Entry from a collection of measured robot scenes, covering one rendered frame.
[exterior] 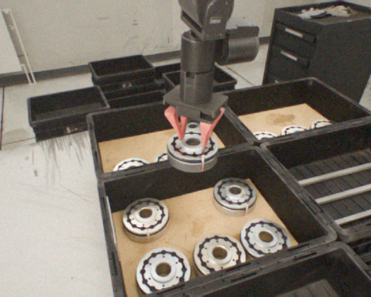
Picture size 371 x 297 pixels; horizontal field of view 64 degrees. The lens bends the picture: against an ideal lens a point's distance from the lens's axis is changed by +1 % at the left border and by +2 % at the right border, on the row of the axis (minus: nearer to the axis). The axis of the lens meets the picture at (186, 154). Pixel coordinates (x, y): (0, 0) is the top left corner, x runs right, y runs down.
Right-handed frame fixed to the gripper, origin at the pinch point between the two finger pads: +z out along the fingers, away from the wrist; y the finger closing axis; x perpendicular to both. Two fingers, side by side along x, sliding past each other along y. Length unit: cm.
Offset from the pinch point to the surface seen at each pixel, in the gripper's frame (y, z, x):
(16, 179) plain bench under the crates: 62, 35, 3
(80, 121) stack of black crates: 89, 50, -53
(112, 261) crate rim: 3.0, 11.7, 23.4
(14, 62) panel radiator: 260, 80, -139
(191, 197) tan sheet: 1.4, 20.9, -4.3
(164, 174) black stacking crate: 7.3, 12.9, -0.8
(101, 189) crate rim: 15.7, 11.6, 11.0
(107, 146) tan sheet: 34.1, 21.4, -11.7
